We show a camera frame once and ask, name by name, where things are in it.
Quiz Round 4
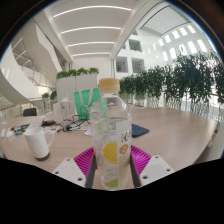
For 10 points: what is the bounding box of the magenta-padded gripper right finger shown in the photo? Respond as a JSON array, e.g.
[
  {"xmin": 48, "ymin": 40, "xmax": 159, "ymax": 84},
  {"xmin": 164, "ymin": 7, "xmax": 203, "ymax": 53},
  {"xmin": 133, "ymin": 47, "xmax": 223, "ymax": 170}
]
[{"xmin": 128, "ymin": 144, "xmax": 176, "ymax": 188}]

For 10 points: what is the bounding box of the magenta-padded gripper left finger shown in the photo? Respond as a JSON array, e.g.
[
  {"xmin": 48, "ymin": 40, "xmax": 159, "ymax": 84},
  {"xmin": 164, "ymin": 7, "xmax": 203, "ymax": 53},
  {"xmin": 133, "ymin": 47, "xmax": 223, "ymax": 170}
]
[{"xmin": 52, "ymin": 146, "xmax": 99, "ymax": 189}]

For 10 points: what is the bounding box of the white planter box with plants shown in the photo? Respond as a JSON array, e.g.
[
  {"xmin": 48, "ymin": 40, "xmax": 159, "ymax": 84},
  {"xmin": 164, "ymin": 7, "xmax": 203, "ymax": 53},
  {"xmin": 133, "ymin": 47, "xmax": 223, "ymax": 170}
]
[{"xmin": 55, "ymin": 66, "xmax": 101, "ymax": 102}]

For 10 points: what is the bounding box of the black office chair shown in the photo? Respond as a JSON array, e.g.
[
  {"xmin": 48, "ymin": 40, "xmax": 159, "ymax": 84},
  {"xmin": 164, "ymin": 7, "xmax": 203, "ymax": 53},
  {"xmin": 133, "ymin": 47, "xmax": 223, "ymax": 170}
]
[{"xmin": 22, "ymin": 107, "xmax": 39, "ymax": 118}]

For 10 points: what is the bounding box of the clear plastic tumbler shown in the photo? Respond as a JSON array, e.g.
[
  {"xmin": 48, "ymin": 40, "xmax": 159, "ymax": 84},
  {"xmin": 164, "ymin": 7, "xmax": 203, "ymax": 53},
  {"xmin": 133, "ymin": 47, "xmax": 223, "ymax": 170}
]
[{"xmin": 58, "ymin": 94, "xmax": 72, "ymax": 121}]

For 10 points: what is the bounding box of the group of ceiling light strips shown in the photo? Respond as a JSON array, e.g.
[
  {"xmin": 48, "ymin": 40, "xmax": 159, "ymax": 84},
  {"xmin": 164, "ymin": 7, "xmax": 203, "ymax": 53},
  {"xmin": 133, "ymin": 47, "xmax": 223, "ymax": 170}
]
[{"xmin": 52, "ymin": 4, "xmax": 133, "ymax": 58}]

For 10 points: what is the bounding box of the black tangled cable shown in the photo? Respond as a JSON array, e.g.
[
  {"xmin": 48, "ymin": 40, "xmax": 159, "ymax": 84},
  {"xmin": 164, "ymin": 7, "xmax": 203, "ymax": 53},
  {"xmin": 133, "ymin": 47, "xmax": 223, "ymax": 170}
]
[{"xmin": 61, "ymin": 114, "xmax": 91, "ymax": 132}]

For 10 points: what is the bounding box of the dark blue keyboard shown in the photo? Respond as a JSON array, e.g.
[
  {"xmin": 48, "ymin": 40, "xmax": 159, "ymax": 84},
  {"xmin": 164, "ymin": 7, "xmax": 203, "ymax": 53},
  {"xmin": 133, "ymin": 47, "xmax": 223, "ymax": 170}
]
[{"xmin": 130, "ymin": 122, "xmax": 151, "ymax": 139}]

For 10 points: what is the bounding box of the green shopping bag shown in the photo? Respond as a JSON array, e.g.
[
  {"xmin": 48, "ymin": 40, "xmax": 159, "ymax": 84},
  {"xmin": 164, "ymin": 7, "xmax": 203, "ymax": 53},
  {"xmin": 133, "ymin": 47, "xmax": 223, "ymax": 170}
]
[{"xmin": 73, "ymin": 87, "xmax": 102, "ymax": 121}]

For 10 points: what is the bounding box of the white ceramic mug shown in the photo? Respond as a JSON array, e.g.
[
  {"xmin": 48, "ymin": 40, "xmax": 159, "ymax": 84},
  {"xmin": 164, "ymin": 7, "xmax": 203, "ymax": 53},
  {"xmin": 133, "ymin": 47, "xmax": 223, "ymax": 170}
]
[{"xmin": 23, "ymin": 126, "xmax": 55, "ymax": 162}]

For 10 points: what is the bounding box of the clear lemon-label drink bottle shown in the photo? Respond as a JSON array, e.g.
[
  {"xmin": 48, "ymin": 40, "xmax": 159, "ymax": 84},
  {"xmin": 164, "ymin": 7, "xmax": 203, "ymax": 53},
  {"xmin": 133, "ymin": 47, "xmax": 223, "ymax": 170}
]
[{"xmin": 88, "ymin": 77, "xmax": 133, "ymax": 191}]

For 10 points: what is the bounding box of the row of tall green plants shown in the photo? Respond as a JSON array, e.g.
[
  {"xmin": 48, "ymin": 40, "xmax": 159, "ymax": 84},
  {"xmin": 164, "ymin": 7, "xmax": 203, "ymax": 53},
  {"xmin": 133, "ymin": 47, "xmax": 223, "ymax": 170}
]
[{"xmin": 118, "ymin": 52, "xmax": 224, "ymax": 116}]

